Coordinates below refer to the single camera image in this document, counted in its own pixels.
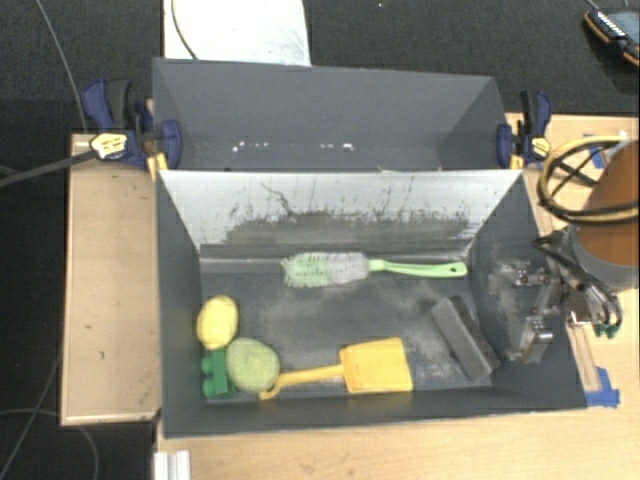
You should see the yellow toy lemon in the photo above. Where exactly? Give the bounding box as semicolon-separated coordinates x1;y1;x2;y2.
195;295;240;351

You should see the yellow toy spatula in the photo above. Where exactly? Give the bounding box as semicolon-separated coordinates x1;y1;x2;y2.
257;337;415;402

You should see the grey and black sponge block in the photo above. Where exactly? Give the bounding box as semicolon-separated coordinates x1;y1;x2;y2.
430;296;502;384

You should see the green and white bottle brush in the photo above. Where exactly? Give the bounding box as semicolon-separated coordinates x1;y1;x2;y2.
279;251;469;289

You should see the pale wood flat board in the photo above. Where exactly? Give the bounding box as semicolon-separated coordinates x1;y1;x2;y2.
59;132;164;427

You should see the green toy brick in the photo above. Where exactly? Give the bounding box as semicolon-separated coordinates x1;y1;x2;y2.
200;347;237;399

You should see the grey metal bin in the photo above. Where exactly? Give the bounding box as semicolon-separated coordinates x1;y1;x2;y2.
151;56;589;440

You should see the pale green round fruit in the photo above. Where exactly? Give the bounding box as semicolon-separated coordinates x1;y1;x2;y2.
225;337;281;394

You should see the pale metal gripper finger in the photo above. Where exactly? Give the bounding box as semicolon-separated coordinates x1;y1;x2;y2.
505;314;555;365
487;262;552;302

